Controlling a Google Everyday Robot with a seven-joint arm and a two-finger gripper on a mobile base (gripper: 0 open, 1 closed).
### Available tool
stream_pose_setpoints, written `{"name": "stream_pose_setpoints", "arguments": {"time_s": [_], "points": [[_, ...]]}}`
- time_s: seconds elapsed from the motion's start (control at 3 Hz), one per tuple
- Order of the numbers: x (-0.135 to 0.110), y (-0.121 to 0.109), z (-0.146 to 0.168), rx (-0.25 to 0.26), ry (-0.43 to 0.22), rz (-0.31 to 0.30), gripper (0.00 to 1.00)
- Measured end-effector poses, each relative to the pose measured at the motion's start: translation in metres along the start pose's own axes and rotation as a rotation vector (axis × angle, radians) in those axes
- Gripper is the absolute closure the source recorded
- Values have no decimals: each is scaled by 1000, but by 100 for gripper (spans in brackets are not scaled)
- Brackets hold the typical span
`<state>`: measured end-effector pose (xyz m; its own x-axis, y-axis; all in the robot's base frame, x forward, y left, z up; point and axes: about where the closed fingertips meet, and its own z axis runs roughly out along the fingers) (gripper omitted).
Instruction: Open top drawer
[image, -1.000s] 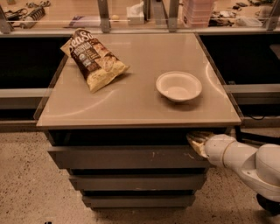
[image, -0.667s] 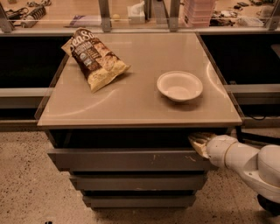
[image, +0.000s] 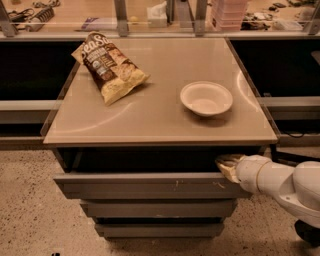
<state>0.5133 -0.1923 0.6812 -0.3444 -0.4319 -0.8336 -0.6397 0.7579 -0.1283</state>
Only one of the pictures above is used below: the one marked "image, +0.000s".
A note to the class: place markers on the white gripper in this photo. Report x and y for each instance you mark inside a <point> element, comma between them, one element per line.
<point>247,172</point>

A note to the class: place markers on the grey top drawer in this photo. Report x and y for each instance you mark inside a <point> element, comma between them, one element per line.
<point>145,174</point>

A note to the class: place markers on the grey drawer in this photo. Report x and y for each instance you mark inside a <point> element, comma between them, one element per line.
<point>145,174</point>
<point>159,230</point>
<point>158,208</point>

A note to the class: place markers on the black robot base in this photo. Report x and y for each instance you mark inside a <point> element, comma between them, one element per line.
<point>308,233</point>

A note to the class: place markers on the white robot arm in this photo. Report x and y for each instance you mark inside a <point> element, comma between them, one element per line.
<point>296,189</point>

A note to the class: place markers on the grey drawer cabinet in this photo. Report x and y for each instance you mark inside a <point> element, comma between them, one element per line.
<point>152,115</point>

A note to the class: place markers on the grey bottom drawer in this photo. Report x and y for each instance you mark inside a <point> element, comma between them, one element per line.
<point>159,230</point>

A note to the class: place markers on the grey middle drawer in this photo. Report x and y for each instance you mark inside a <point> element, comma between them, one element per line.
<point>158,208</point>

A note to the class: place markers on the white paper bowl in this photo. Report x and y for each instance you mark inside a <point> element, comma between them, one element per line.
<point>206,99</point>

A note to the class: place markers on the brown yellow chip bag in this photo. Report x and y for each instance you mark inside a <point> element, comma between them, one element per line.
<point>114,74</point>

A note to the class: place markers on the pink stacked bins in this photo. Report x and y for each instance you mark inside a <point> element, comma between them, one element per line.
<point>227,15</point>

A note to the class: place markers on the white tissue box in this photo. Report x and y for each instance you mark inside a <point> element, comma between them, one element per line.
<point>156,15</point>

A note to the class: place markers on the purple white booklet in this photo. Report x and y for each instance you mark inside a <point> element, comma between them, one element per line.
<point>95,23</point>

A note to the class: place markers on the black coiled tool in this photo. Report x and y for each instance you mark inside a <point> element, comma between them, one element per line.
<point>40,19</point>

